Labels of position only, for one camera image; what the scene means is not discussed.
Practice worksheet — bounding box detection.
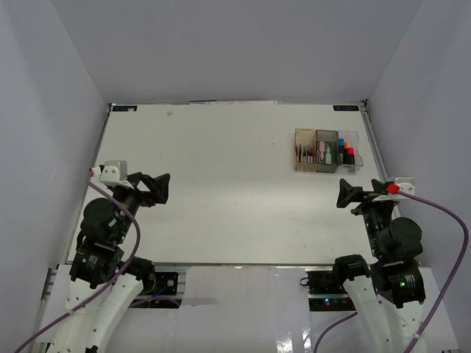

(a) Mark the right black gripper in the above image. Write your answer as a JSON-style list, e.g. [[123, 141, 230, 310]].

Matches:
[[336, 178, 397, 257]]

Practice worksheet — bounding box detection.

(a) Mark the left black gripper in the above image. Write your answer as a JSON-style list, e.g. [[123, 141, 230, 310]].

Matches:
[[112, 171, 170, 243]]

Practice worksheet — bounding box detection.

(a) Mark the orange cap black highlighter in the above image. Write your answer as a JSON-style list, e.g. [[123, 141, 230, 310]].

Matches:
[[343, 142, 354, 165]]

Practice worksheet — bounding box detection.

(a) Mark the green translucent correction tape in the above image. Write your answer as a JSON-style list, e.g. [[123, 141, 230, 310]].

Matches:
[[325, 146, 332, 165]]

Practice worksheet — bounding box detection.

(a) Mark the blue cap black highlighter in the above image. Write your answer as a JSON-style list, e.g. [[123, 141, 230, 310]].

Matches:
[[338, 138, 347, 164]]

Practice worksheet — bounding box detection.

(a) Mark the pink translucent correction tape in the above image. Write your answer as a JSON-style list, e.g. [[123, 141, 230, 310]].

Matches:
[[317, 141, 325, 164]]

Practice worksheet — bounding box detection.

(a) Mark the black gel pen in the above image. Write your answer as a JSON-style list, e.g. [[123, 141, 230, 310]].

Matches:
[[294, 144, 299, 163]]

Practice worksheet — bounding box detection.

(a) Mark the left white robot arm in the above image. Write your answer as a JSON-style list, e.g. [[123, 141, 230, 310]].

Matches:
[[48, 172, 171, 352]]

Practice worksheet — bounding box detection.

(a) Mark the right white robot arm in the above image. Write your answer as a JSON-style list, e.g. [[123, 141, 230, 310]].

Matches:
[[332, 179, 427, 352]]

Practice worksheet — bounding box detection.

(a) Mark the clear translucent container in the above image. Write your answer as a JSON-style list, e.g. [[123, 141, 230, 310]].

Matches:
[[337, 130, 364, 174]]

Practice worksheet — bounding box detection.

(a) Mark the pink cap black highlighter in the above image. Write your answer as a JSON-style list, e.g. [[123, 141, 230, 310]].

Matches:
[[347, 147, 357, 165]]

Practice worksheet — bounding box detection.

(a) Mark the grey translucent container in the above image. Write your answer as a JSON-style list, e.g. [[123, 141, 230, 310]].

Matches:
[[315, 129, 339, 174]]

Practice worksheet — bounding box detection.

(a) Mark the brown translucent container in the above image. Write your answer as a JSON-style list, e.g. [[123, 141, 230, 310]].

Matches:
[[294, 128, 316, 173]]

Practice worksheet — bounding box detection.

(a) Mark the left blue table label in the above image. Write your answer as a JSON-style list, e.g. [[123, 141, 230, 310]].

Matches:
[[112, 105, 138, 112]]

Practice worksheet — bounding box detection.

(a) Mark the blue table label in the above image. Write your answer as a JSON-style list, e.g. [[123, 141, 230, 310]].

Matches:
[[112, 105, 138, 112], [333, 104, 360, 112]]

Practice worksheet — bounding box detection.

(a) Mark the right blue table label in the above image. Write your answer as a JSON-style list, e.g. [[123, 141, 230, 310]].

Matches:
[[333, 104, 360, 112]]

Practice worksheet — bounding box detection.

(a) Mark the aluminium table frame rail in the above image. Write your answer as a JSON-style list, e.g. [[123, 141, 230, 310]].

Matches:
[[360, 99, 420, 266]]

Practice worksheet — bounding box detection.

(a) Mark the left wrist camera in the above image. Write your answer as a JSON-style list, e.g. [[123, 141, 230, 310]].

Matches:
[[89, 160, 132, 188]]

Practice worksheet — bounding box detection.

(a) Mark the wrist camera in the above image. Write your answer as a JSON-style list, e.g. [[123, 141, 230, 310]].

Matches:
[[89, 160, 132, 188], [386, 177, 415, 202]]

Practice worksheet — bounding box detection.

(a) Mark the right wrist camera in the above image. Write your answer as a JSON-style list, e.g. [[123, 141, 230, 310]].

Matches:
[[386, 177, 415, 202]]

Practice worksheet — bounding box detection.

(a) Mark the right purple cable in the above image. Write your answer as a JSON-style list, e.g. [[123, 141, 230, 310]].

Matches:
[[313, 183, 470, 353]]

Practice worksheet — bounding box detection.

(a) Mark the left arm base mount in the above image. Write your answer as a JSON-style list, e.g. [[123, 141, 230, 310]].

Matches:
[[138, 272, 181, 308]]

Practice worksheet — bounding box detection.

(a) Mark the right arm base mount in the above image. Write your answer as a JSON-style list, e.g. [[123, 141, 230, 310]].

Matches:
[[300, 271, 355, 313]]

